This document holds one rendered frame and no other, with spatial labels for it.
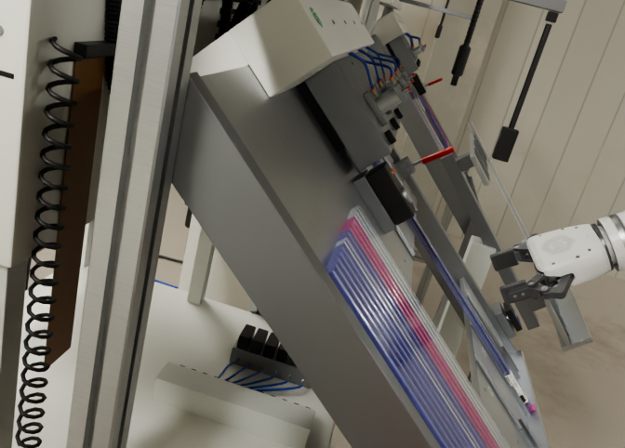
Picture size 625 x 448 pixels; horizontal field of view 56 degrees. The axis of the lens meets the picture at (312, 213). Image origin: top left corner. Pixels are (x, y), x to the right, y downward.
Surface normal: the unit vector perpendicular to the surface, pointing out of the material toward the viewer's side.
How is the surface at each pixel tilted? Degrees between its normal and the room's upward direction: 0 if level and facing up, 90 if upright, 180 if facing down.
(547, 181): 90
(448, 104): 90
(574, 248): 39
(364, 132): 90
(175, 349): 0
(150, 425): 0
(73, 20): 90
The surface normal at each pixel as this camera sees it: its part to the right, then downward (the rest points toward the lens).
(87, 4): 0.95, 0.29
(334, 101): -0.18, 0.30
